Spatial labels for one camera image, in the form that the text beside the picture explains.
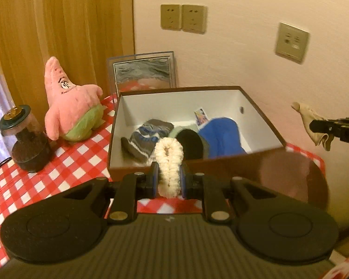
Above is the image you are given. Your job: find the black cloth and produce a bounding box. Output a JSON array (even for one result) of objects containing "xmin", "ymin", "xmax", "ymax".
[{"xmin": 176, "ymin": 129, "xmax": 202, "ymax": 161}]

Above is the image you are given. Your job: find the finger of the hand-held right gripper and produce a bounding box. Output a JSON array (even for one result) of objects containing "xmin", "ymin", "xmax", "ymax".
[{"xmin": 310, "ymin": 117, "xmax": 349, "ymax": 134}]

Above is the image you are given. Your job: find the green fleece cloth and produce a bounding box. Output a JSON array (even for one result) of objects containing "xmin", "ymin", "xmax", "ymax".
[{"xmin": 169, "ymin": 126, "xmax": 210, "ymax": 160}]

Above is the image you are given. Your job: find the silver picture frame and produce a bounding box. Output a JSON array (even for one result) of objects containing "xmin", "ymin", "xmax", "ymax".
[{"xmin": 107, "ymin": 51, "xmax": 178, "ymax": 95}]

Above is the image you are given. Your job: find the blue fleece cloth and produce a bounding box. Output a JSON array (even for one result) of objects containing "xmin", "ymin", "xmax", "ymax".
[{"xmin": 198, "ymin": 117, "xmax": 248, "ymax": 160}]

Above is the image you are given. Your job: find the brown wooden panel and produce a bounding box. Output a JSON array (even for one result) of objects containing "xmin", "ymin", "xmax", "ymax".
[{"xmin": 0, "ymin": 0, "xmax": 135, "ymax": 123}]

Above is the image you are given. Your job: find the cream fluffy scrunchie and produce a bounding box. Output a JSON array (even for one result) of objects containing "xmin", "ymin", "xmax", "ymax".
[{"xmin": 154, "ymin": 137, "xmax": 184, "ymax": 199}]

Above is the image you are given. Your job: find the brown cylindrical canister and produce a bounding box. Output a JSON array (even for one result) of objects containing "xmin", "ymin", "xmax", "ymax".
[{"xmin": 257, "ymin": 151, "xmax": 329, "ymax": 210}]

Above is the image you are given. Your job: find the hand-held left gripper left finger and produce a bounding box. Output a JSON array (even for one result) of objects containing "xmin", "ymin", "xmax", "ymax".
[{"xmin": 61, "ymin": 162, "xmax": 161, "ymax": 226}]

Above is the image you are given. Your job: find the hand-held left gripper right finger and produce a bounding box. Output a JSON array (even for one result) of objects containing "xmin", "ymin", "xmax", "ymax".
[{"xmin": 179, "ymin": 164, "xmax": 280, "ymax": 225}]

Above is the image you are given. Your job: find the large beige wall socket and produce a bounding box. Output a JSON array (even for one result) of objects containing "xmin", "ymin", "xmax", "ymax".
[{"xmin": 275, "ymin": 22, "xmax": 309, "ymax": 64}]

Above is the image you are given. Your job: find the pink starfish plush toy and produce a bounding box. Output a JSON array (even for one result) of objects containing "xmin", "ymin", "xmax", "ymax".
[{"xmin": 44, "ymin": 56, "xmax": 104, "ymax": 143}]

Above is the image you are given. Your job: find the small printed card box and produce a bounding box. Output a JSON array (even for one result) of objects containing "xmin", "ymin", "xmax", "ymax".
[{"xmin": 193, "ymin": 109, "xmax": 209, "ymax": 130}]

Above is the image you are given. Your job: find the glass jar with dark lid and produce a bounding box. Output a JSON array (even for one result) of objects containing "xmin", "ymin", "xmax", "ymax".
[{"xmin": 0, "ymin": 105, "xmax": 52, "ymax": 173}]

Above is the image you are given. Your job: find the brown cardboard box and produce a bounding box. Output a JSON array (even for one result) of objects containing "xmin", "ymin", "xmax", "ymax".
[{"xmin": 107, "ymin": 86, "xmax": 287, "ymax": 181}]

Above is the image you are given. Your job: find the red white printed cloth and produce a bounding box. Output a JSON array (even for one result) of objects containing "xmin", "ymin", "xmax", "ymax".
[{"xmin": 320, "ymin": 257, "xmax": 349, "ymax": 279}]

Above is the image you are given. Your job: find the red white checked tablecloth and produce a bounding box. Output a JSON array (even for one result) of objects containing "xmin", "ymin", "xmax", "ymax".
[{"xmin": 0, "ymin": 86, "xmax": 326, "ymax": 260}]

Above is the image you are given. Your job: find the grey striped sock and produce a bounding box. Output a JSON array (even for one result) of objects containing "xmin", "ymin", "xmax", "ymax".
[{"xmin": 121, "ymin": 119, "xmax": 175, "ymax": 162}]

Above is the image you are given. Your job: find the beige glove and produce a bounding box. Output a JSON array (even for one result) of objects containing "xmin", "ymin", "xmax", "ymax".
[{"xmin": 291, "ymin": 102, "xmax": 335, "ymax": 152}]

